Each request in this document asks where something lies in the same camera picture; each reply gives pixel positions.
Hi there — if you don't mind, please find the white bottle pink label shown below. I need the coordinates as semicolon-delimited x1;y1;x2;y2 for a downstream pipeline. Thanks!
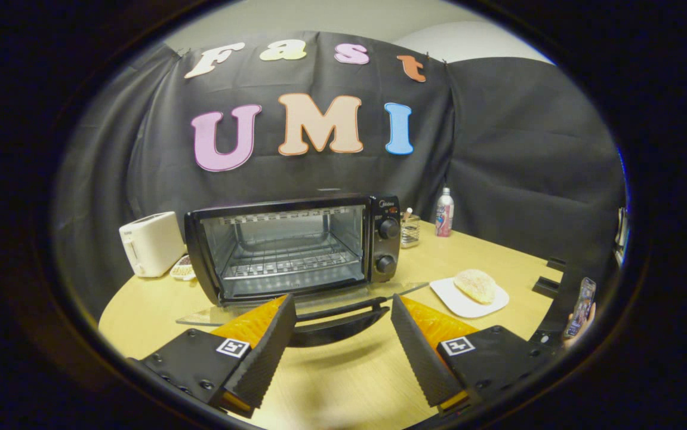
435;187;455;238

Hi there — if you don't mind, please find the white square plate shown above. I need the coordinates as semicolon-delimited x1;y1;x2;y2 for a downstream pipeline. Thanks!
430;275;510;319

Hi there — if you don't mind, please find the glass jar with utensils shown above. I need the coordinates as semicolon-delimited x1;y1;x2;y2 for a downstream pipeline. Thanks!
401;208;421;249

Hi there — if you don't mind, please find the round breaded bun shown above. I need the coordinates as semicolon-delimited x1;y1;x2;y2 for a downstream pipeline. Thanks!
454;269;497;305

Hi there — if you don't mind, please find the white divided grain dish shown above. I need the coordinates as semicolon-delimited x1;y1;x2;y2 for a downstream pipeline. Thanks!
170;255;196;281

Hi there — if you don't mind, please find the black backdrop cloth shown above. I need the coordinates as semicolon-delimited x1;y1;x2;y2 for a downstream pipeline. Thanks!
51;30;627;323

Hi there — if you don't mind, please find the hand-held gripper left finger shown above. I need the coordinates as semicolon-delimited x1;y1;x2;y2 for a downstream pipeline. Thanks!
130;294;297;419

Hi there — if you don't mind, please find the white bread toaster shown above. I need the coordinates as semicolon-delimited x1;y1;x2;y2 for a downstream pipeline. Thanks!
119;211;187;278

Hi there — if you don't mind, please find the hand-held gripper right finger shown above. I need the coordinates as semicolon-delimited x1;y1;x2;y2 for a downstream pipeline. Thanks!
391;294;559;417

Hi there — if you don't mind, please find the black toaster oven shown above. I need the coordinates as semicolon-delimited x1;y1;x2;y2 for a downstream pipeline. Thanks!
176;193;430;348

